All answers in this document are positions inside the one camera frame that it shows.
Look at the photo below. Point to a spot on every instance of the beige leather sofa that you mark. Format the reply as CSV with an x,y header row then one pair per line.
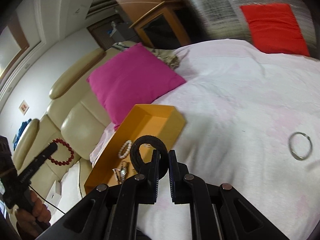
x,y
74,115

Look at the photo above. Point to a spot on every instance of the small red cushion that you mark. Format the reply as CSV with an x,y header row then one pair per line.
x,y
274,29

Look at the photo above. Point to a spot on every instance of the black fabric ring band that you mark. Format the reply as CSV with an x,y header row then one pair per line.
x,y
137,161

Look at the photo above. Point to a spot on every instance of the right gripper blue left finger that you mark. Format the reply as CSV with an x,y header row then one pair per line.
x,y
153,177

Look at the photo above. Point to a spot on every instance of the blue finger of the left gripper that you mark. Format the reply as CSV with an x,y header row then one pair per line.
x,y
37,162

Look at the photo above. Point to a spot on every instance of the orange cardboard box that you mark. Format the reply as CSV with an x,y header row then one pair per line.
x,y
161,121

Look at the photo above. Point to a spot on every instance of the patterned grey fabric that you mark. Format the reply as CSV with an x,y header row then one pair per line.
x,y
168,57

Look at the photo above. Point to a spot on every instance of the silver foil insulation panel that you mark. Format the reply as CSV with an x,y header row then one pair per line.
x,y
224,19

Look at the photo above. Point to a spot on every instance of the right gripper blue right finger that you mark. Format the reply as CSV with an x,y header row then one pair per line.
x,y
174,174

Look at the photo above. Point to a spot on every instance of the magenta pillow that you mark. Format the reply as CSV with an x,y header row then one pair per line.
x,y
133,76

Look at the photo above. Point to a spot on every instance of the small wall picture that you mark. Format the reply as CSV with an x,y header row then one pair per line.
x,y
23,107

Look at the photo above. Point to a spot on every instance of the white pink textured blanket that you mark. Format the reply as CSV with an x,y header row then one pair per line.
x,y
241,106

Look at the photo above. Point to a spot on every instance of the silver gold wristwatch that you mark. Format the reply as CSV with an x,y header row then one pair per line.
x,y
121,173

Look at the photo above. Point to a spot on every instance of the person's left hand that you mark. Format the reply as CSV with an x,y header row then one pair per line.
x,y
26,222

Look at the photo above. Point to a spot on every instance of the silver bangle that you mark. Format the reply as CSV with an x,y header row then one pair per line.
x,y
291,148

